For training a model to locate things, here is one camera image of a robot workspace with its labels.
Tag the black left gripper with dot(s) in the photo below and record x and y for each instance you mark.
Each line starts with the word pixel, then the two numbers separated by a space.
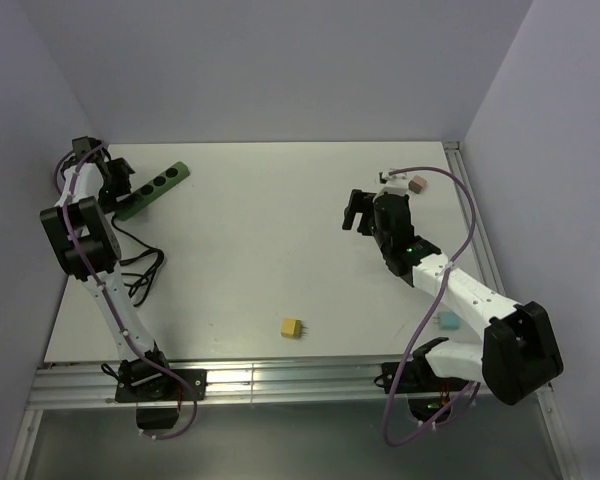
pixel 123 170

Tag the yellow plug adapter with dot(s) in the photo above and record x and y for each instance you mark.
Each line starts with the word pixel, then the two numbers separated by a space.
pixel 294 329

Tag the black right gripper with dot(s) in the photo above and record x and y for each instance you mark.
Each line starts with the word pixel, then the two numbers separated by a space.
pixel 360 202

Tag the aluminium front rail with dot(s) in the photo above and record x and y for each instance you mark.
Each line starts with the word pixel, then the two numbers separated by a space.
pixel 295 380

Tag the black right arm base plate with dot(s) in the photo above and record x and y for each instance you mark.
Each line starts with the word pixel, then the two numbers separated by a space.
pixel 416 378

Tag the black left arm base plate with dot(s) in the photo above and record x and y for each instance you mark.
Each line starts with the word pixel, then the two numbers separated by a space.
pixel 165 388

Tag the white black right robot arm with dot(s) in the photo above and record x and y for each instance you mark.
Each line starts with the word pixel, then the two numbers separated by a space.
pixel 517 352

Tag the aluminium side rail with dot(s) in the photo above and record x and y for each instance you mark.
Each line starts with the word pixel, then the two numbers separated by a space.
pixel 481 247

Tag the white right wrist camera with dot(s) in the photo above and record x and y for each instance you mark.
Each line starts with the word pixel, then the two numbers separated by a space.
pixel 397 184

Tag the light blue plug adapter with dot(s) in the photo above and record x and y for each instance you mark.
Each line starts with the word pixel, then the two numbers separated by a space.
pixel 447 321

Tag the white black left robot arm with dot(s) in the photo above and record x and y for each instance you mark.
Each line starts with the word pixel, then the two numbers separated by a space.
pixel 80 233

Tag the green power strip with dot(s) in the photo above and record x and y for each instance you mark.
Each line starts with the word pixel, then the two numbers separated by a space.
pixel 151 191

